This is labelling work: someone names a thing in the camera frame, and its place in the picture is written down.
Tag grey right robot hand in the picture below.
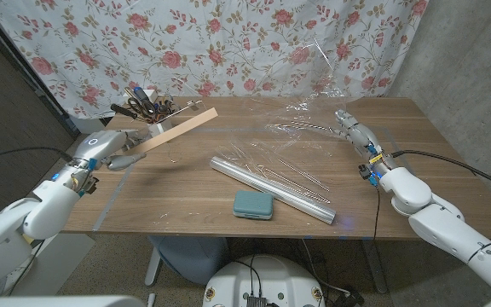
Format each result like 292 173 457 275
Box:
333 109 394 170

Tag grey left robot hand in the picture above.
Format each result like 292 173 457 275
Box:
72 129 153 171

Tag light wooden strip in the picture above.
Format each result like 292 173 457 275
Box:
124 107 220 155

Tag cling film roll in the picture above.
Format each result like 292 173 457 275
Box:
209 155 337 225

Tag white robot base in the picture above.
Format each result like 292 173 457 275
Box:
202 254 326 307

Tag teal toy case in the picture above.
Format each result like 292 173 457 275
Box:
233 189 274 221

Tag white tool mug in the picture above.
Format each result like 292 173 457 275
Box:
147 118 174 134

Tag small white box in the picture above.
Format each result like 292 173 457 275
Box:
122 88 158 103

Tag dark grey partition panel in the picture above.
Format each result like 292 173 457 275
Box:
0 6 80 223

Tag white floor platform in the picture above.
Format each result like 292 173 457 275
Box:
0 232 95 298

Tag grey table leg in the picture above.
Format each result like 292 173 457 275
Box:
362 238 388 294

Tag grey blue stool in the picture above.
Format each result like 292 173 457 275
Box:
147 235 229 286

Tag white robot torso edge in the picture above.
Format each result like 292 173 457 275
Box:
0 294 147 307

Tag black power adapter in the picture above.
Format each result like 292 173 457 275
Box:
334 289 366 307

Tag floral backdrop cloth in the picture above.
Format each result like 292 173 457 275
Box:
0 0 430 120

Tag black handled screwdriver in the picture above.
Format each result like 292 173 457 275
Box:
109 102 138 120

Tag black handled scissors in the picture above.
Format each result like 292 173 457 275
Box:
126 96 157 124

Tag blue handled tool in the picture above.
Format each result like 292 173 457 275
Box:
132 86 156 107

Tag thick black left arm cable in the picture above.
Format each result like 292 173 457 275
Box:
0 147 74 165

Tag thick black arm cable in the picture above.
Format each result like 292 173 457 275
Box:
390 149 491 195
0 147 74 165

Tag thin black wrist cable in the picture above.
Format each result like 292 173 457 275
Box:
9 238 46 295
373 185 381 242

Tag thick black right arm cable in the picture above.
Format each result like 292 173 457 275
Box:
390 149 491 195

